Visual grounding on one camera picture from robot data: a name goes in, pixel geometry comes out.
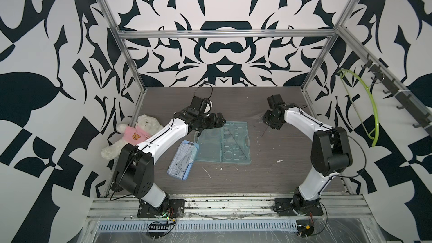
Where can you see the green hanging tube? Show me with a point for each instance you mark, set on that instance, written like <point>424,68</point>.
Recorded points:
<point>363,102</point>

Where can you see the black wall hook rail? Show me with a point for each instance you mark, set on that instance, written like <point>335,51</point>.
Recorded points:
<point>395,88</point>

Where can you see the blue transparent geometry set case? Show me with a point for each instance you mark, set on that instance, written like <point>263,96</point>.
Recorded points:
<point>183,160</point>

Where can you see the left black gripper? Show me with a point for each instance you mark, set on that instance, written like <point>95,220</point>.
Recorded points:
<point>213,121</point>

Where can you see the clear triangle ruler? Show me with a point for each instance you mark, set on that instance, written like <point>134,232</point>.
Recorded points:
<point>234,135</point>

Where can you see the white teddy bear pink shirt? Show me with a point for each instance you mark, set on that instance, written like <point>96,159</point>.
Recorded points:
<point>146,126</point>

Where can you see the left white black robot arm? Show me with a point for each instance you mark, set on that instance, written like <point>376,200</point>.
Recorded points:
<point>135,171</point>

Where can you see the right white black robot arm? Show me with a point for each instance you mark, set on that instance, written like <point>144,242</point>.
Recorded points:
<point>330,152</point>

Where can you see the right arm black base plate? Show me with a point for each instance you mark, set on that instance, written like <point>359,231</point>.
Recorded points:
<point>297,207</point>

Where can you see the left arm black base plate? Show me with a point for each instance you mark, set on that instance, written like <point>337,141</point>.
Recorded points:
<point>168,208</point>

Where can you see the teal transparent ruler set case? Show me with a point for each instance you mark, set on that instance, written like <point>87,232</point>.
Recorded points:
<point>210,143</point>

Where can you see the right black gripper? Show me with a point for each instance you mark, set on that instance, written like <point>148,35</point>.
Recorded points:
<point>276,126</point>

